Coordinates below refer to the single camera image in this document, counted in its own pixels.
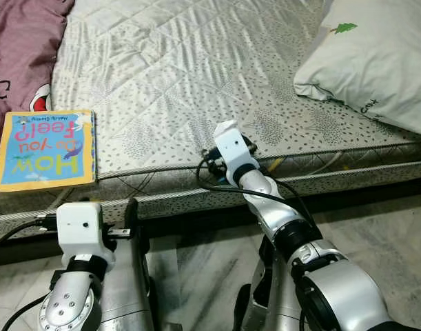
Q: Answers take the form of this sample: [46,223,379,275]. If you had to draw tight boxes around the pink Mickey Mouse blanket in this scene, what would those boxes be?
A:
[0,0,77,163]

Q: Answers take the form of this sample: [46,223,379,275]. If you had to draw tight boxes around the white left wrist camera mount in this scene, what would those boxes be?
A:
[57,201,116,268]

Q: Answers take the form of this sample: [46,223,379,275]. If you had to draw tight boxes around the dark bed base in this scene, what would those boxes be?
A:
[0,175,421,267]

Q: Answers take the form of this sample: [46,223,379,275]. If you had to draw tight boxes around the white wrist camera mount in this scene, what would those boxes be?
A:
[214,120,256,174]
[57,201,116,268]

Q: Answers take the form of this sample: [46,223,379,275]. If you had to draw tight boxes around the white pillow with tree print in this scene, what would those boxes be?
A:
[293,0,421,136]

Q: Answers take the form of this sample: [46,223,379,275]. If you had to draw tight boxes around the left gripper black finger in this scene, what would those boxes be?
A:
[123,198,141,241]

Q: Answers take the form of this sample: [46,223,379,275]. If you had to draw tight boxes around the silver robot right leg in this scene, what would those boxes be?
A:
[234,240,302,331]

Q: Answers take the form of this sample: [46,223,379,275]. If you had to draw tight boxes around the blue yellow children's book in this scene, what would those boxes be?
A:
[0,110,98,194]

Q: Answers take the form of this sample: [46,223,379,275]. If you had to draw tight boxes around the quilted white mattress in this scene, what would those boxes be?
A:
[0,0,421,242]

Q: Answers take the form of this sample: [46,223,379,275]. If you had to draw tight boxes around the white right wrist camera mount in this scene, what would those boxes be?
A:
[214,120,256,174]

